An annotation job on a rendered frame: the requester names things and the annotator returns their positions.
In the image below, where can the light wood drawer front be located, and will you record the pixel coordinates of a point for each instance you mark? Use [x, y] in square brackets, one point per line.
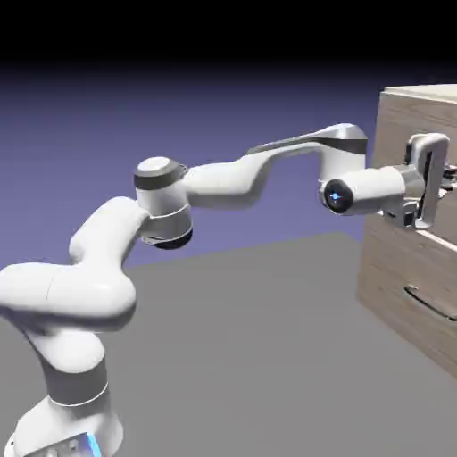
[391, 142]
[389, 264]

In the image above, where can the light wood cabinet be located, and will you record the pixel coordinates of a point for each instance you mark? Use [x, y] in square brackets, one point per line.
[396, 257]

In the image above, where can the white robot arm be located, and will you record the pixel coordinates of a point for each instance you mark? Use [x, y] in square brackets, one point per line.
[221, 182]

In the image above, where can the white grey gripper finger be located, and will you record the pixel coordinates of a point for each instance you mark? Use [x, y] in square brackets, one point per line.
[444, 191]
[450, 172]

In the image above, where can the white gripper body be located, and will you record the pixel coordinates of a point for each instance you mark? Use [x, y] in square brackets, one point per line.
[437, 157]

